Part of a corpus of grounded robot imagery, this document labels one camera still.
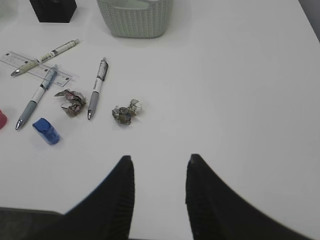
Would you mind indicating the blue-grey grip pen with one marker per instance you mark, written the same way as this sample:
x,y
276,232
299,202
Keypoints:
x,y
32,104

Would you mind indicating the black mesh pen holder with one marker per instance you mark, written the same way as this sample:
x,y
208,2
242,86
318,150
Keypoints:
x,y
54,11

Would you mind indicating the grey-green woven plastic basket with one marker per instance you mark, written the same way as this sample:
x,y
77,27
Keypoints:
x,y
139,19

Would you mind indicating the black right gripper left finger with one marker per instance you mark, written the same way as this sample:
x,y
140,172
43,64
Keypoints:
x,y
105,214

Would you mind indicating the clear plastic ruler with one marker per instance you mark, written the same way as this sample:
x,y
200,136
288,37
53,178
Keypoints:
x,y
16,60

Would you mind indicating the white grey grip pen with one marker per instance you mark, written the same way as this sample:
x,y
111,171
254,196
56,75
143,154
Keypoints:
x,y
100,78

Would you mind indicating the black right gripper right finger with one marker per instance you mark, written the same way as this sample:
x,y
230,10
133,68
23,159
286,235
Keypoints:
x,y
216,212

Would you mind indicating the paper ball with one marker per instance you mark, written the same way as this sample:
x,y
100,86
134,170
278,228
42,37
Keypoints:
x,y
124,115
73,103

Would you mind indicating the blue pencil sharpener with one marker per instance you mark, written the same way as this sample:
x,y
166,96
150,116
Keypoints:
x,y
45,129

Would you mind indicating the pink pencil sharpener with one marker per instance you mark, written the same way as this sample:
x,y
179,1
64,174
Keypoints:
x,y
3,119

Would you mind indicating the cream barrel pen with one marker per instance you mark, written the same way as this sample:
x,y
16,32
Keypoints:
x,y
53,53

